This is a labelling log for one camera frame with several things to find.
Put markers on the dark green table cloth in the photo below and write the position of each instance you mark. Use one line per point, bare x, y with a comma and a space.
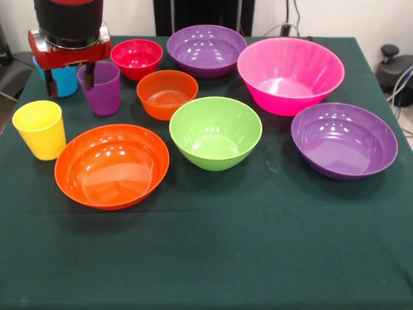
206, 242

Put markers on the black equipment with knob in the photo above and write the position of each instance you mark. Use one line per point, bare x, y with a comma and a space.
392, 74

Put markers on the yellow plastic cup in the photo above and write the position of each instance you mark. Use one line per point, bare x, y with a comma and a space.
40, 142

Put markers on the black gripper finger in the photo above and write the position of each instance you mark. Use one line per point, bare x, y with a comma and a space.
53, 84
89, 76

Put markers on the small red bowl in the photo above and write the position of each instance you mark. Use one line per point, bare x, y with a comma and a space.
135, 69

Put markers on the purple plastic cup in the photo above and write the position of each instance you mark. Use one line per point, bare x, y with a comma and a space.
104, 100

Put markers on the blue plastic cup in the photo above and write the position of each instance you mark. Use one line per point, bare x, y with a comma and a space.
66, 84

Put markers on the small orange bowl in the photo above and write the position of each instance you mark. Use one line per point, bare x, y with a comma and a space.
164, 109

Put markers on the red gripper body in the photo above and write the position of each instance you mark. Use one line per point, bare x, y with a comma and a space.
71, 58

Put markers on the large orange bowl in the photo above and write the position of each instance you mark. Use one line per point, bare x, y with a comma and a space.
109, 168

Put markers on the green bowl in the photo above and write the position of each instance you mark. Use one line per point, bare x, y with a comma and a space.
213, 155

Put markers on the purple bowl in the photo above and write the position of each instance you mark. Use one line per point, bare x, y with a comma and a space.
206, 55
342, 148

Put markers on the black chair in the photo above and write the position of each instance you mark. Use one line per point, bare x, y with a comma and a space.
14, 74

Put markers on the large pink bowl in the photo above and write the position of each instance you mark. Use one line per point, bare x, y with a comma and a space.
290, 97

